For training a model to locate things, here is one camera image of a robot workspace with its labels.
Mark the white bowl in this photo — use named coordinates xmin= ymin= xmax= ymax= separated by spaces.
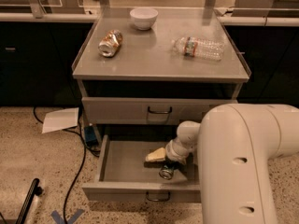
xmin=130 ymin=7 xmax=158 ymax=30

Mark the black cable left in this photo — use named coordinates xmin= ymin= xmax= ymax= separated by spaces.
xmin=33 ymin=106 xmax=101 ymax=224

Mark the closed grey upper drawer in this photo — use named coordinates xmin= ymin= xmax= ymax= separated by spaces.
xmin=82 ymin=97 xmax=236 ymax=125

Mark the dark long counter cabinet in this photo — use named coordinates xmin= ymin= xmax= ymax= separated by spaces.
xmin=0 ymin=21 xmax=298 ymax=106

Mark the open grey middle drawer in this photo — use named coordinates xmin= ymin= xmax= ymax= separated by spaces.
xmin=82 ymin=135 xmax=201 ymax=203

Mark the grey metal drawer cabinet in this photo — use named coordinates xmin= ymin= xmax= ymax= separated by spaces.
xmin=73 ymin=7 xmax=250 ymax=139

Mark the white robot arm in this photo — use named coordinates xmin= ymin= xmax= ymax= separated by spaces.
xmin=145 ymin=104 xmax=299 ymax=224

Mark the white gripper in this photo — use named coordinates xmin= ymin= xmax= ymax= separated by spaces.
xmin=145 ymin=138 xmax=194 ymax=165

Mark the black bar on floor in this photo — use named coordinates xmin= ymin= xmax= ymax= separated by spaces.
xmin=15 ymin=178 xmax=43 ymax=224

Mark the white paper sheet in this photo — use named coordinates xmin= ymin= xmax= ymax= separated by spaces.
xmin=42 ymin=107 xmax=79 ymax=133

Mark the clear plastic water bottle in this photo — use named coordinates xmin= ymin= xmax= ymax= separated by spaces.
xmin=172 ymin=36 xmax=225 ymax=61

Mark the orange crushed can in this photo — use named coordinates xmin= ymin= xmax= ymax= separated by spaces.
xmin=98 ymin=30 xmax=123 ymax=58

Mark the blue tape cross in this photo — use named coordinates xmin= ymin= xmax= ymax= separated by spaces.
xmin=50 ymin=208 xmax=85 ymax=224

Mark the green crushed can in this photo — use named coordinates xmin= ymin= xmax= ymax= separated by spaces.
xmin=159 ymin=162 xmax=178 ymax=180

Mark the blue box on floor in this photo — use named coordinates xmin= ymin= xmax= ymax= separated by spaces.
xmin=84 ymin=126 xmax=97 ymax=147

